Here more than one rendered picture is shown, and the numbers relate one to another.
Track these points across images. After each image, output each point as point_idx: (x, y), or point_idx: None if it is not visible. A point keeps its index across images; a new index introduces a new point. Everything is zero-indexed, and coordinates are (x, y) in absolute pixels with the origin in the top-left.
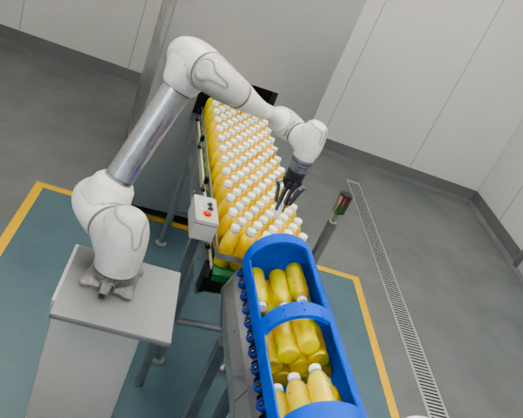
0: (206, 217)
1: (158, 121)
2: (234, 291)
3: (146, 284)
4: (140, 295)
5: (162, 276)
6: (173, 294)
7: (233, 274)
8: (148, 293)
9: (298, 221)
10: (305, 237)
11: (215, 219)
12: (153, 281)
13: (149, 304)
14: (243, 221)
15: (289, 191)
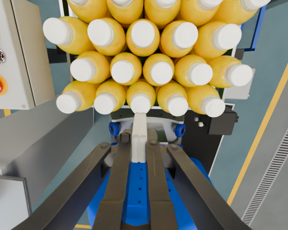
0: None
1: None
2: (111, 141)
3: None
4: None
5: (3, 192)
6: (24, 213)
7: (110, 116)
8: None
9: (256, 6)
10: (240, 85)
11: (18, 94)
12: None
13: (4, 228)
14: (83, 75)
15: (147, 215)
